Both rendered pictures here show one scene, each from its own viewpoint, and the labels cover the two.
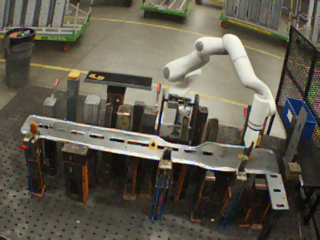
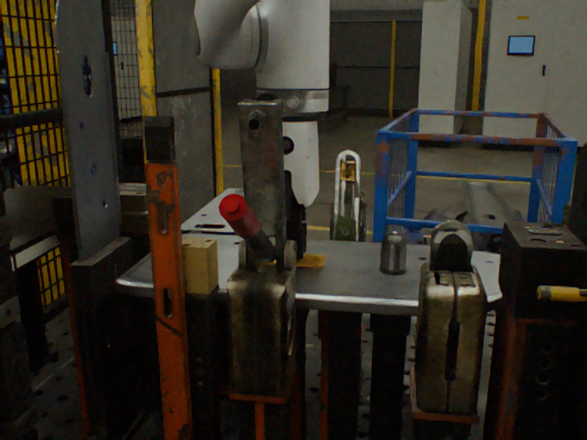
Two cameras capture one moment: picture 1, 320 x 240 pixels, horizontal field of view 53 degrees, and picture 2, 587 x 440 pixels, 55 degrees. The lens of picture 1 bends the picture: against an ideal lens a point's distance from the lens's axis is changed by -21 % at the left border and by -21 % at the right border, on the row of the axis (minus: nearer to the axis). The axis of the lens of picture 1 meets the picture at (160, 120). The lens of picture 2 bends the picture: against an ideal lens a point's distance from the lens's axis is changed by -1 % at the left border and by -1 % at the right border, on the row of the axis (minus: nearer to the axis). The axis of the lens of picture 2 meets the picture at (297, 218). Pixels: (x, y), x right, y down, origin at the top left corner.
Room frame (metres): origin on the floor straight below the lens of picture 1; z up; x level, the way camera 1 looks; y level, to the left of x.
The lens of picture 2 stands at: (2.25, -0.31, 1.25)
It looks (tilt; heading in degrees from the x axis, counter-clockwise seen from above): 16 degrees down; 192
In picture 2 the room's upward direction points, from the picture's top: straight up
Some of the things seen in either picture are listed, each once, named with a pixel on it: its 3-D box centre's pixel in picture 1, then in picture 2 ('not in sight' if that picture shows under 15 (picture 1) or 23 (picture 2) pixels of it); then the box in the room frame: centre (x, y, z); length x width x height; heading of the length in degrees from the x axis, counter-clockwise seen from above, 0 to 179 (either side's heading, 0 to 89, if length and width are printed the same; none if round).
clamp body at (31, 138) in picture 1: (34, 164); not in sight; (1.36, 0.59, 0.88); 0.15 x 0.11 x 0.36; 2
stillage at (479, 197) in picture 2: not in sight; (468, 210); (-0.78, -0.01, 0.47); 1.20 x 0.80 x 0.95; 174
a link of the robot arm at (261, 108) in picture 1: (260, 108); (288, 29); (1.58, -0.46, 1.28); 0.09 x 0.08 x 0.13; 123
